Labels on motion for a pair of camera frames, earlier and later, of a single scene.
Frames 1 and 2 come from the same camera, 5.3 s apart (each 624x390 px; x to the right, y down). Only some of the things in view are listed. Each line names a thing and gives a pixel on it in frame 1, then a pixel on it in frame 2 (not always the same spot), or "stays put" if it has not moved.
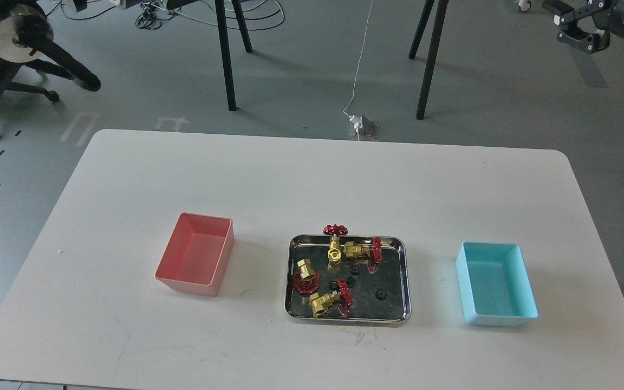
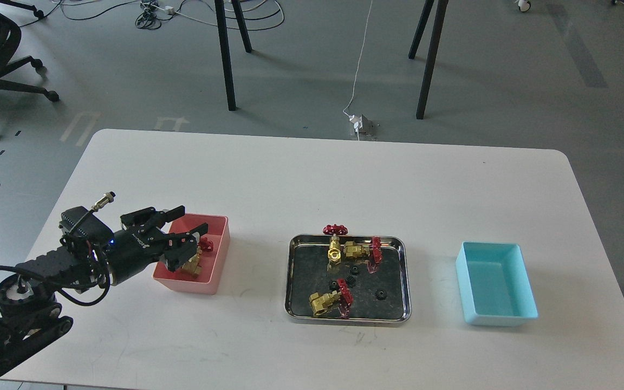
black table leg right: x=440 y=13 stays put
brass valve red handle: x=307 y=280 to x=193 y=265
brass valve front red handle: x=341 y=299 stays put
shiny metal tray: x=350 y=280 stays put
